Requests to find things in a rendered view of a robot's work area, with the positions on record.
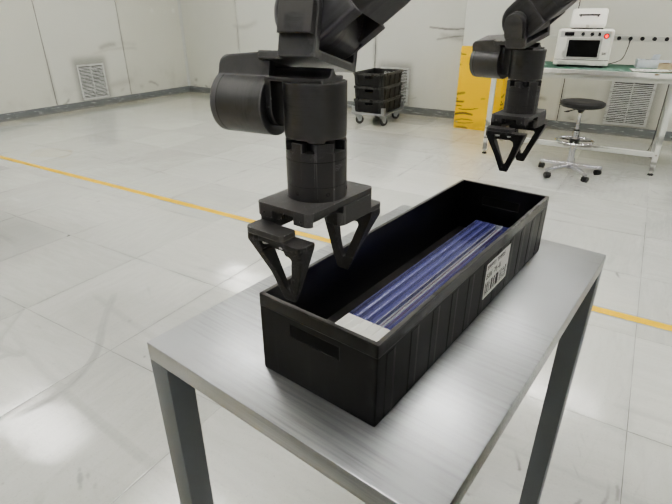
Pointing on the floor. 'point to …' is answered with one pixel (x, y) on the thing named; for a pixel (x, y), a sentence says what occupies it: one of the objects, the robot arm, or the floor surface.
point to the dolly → (377, 94)
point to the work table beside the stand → (426, 484)
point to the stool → (575, 139)
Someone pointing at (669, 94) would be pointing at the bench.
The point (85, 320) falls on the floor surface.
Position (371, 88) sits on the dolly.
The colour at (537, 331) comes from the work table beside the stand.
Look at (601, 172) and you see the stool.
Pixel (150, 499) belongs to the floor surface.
